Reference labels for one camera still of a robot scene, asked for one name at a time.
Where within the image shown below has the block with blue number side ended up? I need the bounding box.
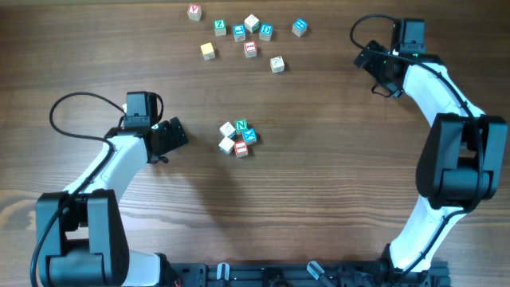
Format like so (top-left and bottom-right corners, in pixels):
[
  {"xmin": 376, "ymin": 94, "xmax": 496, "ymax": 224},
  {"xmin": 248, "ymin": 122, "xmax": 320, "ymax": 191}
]
[{"xmin": 218, "ymin": 136, "xmax": 235, "ymax": 155}]

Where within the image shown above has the green N letter block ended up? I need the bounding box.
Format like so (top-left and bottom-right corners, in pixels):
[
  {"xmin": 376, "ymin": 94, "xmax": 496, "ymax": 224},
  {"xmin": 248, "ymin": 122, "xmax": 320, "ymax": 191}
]
[{"xmin": 234, "ymin": 119, "xmax": 249, "ymax": 135}]

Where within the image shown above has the red H letter block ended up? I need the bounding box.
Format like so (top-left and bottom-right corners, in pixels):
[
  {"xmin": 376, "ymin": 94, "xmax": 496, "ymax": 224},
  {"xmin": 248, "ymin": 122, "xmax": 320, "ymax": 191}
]
[{"xmin": 233, "ymin": 141, "xmax": 249, "ymax": 158}]

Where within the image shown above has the blue X letter block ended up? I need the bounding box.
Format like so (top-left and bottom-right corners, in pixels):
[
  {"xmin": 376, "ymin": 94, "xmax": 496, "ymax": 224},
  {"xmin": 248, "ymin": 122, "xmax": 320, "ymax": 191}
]
[{"xmin": 242, "ymin": 128, "xmax": 257, "ymax": 145}]

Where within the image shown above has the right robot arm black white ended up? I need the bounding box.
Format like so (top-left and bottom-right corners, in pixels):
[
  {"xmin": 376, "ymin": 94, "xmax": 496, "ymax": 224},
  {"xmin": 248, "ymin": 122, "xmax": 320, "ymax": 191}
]
[{"xmin": 355, "ymin": 41, "xmax": 508, "ymax": 284}]

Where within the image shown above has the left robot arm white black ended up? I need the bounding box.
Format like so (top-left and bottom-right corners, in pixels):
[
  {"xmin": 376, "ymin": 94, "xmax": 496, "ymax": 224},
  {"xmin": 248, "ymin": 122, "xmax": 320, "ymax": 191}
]
[{"xmin": 30, "ymin": 117, "xmax": 188, "ymax": 286}]

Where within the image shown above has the yellow top block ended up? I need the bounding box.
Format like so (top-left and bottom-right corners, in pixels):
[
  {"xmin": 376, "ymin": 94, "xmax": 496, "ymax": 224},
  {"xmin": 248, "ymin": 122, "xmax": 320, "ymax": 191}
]
[{"xmin": 200, "ymin": 42, "xmax": 215, "ymax": 61}]

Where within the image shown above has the blue block far right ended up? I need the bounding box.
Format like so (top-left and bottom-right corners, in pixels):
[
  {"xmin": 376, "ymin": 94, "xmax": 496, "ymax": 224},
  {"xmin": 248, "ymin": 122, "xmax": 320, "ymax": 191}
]
[{"xmin": 292, "ymin": 18, "xmax": 308, "ymax": 37}]

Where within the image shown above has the plain picture wooden block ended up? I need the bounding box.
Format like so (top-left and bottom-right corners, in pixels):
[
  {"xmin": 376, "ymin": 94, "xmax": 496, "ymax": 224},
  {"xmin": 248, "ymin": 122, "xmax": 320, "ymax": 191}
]
[{"xmin": 270, "ymin": 56, "xmax": 285, "ymax": 73}]

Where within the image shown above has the red letter block centre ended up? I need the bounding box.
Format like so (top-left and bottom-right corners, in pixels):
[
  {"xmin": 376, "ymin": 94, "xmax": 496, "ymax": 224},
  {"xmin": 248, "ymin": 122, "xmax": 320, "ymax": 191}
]
[{"xmin": 243, "ymin": 41, "xmax": 257, "ymax": 58}]

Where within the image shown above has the green Z letter block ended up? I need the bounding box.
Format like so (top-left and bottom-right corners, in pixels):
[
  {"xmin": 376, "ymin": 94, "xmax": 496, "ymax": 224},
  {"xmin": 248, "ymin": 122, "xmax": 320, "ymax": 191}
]
[{"xmin": 214, "ymin": 19, "xmax": 226, "ymax": 36}]

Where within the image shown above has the blue D letter block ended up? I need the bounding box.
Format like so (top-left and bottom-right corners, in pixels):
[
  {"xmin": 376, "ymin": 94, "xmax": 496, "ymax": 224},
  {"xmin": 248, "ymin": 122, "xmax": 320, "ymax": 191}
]
[{"xmin": 259, "ymin": 23, "xmax": 273, "ymax": 41}]

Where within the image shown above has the red Y letter block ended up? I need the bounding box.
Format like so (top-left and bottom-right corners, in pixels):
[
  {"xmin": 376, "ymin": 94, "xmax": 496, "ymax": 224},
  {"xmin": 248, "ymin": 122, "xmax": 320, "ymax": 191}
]
[{"xmin": 187, "ymin": 3, "xmax": 202, "ymax": 21}]

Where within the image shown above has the blue L letter block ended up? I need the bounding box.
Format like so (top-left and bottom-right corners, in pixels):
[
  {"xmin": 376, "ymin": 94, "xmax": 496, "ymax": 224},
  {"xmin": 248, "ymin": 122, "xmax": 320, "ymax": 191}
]
[{"xmin": 233, "ymin": 25, "xmax": 246, "ymax": 41}]

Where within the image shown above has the plain picture block top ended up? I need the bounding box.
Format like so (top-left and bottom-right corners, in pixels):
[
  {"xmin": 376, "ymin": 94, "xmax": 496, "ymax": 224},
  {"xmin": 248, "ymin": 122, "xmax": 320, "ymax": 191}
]
[{"xmin": 244, "ymin": 14, "xmax": 261, "ymax": 33}]

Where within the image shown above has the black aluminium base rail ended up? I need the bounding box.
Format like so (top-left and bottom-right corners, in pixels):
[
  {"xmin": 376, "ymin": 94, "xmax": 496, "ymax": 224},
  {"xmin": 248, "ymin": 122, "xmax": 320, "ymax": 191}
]
[{"xmin": 158, "ymin": 261, "xmax": 451, "ymax": 287}]

